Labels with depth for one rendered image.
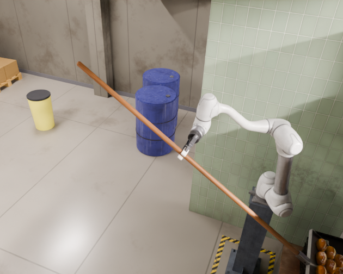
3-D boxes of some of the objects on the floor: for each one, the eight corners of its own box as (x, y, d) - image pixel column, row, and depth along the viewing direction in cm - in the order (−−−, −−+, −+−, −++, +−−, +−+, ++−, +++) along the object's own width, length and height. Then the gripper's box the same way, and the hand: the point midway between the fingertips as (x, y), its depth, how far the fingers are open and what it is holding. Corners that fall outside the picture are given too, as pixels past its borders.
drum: (47, 134, 507) (40, 101, 474) (29, 129, 517) (20, 97, 483) (61, 123, 535) (55, 92, 501) (43, 118, 544) (36, 87, 511)
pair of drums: (190, 119, 561) (194, 72, 509) (167, 161, 465) (169, 107, 413) (150, 111, 578) (150, 64, 527) (120, 149, 483) (117, 96, 431)
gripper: (207, 132, 197) (194, 154, 179) (192, 146, 207) (178, 168, 189) (197, 124, 196) (183, 145, 178) (183, 138, 207) (169, 159, 189)
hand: (183, 153), depth 186 cm, fingers closed on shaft, 3 cm apart
